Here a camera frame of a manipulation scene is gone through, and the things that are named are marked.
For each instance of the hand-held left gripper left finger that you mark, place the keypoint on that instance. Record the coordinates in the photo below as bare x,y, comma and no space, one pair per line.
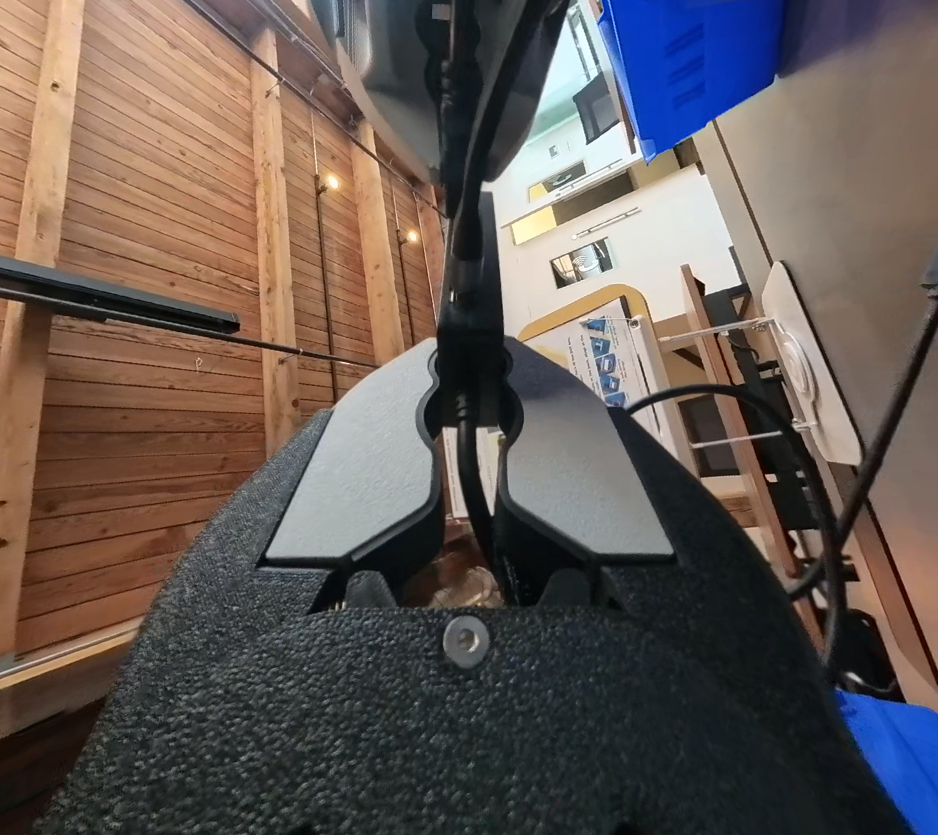
352,476

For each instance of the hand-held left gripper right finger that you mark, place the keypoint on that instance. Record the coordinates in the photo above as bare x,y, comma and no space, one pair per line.
579,476

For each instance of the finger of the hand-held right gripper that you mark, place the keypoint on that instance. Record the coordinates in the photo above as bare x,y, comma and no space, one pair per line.
366,7
527,7

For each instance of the blue plastic bin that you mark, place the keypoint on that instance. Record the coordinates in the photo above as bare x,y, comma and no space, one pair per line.
894,776
696,43

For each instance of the instruction sign on stand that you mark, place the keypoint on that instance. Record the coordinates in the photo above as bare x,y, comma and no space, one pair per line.
615,358

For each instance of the black ceiling light bar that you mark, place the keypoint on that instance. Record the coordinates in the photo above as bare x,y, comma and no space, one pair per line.
110,296

